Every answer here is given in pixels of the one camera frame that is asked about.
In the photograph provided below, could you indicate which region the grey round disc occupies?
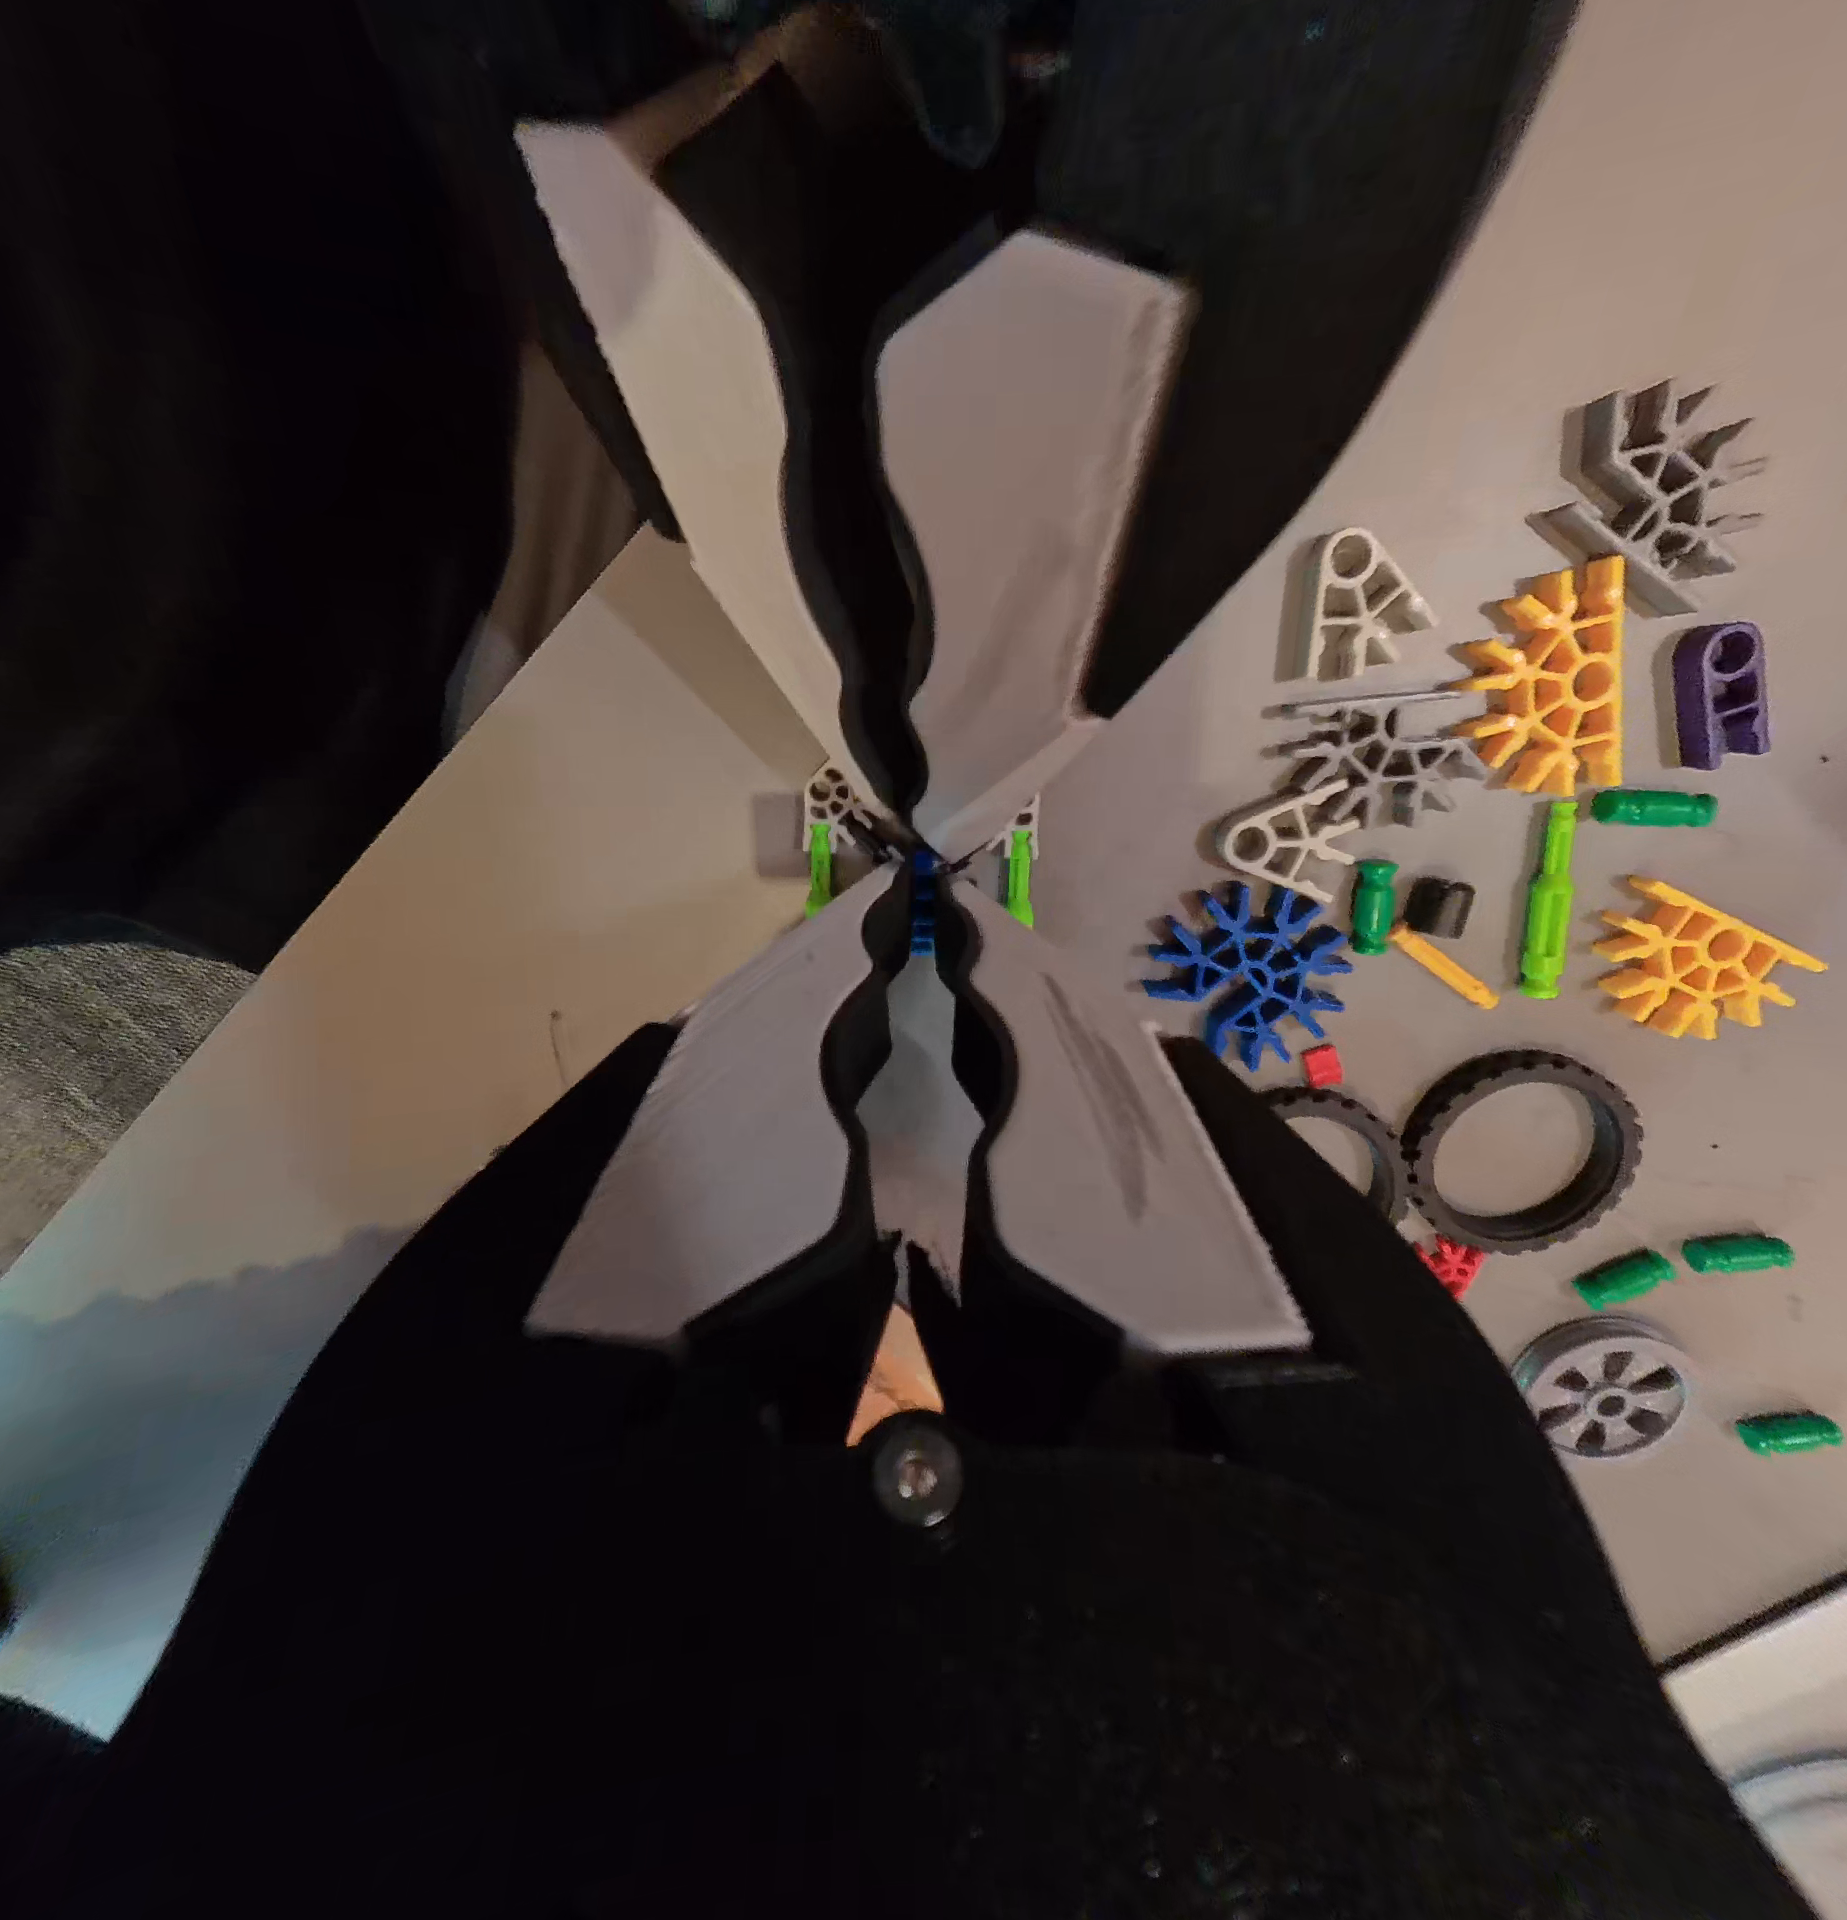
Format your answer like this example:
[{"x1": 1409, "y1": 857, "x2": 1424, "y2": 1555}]
[{"x1": 1734, "y1": 1752, "x2": 1847, "y2": 1920}]

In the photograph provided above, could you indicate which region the short yellow rod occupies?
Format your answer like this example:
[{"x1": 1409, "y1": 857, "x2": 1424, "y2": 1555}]
[{"x1": 1388, "y1": 925, "x2": 1498, "y2": 1008}]

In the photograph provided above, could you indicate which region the yellow grey connector rod assembly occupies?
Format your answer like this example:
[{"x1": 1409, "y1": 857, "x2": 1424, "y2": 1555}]
[{"x1": 801, "y1": 763, "x2": 1047, "y2": 869}]

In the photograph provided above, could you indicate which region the grey wheel hub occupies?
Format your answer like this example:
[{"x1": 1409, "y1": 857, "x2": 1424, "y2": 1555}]
[{"x1": 1511, "y1": 1320, "x2": 1687, "y2": 1462}]

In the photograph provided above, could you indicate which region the person's black garment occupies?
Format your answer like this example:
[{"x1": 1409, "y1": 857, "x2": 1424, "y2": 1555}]
[{"x1": 0, "y1": 0, "x2": 529, "y2": 962}]

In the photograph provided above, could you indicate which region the black rubber tire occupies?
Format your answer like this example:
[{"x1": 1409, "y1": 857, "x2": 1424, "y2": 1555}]
[
  {"x1": 1261, "y1": 1088, "x2": 1413, "y2": 1226},
  {"x1": 1400, "y1": 1048, "x2": 1645, "y2": 1255}
]

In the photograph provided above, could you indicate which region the purple connector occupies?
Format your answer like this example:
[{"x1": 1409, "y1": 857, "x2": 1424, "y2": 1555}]
[{"x1": 1672, "y1": 623, "x2": 1775, "y2": 769}]

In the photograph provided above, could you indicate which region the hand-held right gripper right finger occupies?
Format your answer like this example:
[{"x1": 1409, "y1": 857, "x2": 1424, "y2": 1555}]
[{"x1": 931, "y1": 877, "x2": 1308, "y2": 1363}]

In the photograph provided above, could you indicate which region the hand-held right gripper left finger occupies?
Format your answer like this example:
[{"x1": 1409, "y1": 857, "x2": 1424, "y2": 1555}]
[{"x1": 525, "y1": 869, "x2": 905, "y2": 1344}]

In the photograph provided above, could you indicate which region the yellow fan connector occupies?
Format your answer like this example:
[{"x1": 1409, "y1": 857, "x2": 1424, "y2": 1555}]
[
  {"x1": 1589, "y1": 877, "x2": 1831, "y2": 1042},
  {"x1": 1450, "y1": 554, "x2": 1632, "y2": 796}
]

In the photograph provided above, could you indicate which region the light grey connector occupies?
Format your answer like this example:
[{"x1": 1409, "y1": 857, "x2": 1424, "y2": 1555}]
[
  {"x1": 1216, "y1": 781, "x2": 1377, "y2": 905},
  {"x1": 1290, "y1": 531, "x2": 1436, "y2": 680}
]

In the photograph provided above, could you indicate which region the grey stacked connector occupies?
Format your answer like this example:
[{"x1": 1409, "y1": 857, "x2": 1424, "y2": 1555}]
[{"x1": 1530, "y1": 381, "x2": 1770, "y2": 620}]

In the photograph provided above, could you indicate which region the light green rod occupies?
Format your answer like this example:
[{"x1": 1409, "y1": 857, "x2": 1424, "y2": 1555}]
[{"x1": 1519, "y1": 796, "x2": 1584, "y2": 1001}]

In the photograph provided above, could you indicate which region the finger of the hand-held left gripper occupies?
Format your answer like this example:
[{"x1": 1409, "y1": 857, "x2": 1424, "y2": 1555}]
[
  {"x1": 518, "y1": 117, "x2": 922, "y2": 841},
  {"x1": 872, "y1": 226, "x2": 1200, "y2": 857}
]

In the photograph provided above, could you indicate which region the large blue connector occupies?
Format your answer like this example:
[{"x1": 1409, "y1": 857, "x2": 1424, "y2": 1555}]
[{"x1": 1143, "y1": 882, "x2": 1353, "y2": 1072}]

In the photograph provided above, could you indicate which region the dark grey connector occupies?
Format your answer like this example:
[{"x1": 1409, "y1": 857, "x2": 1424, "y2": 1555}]
[{"x1": 1266, "y1": 686, "x2": 1488, "y2": 825}]

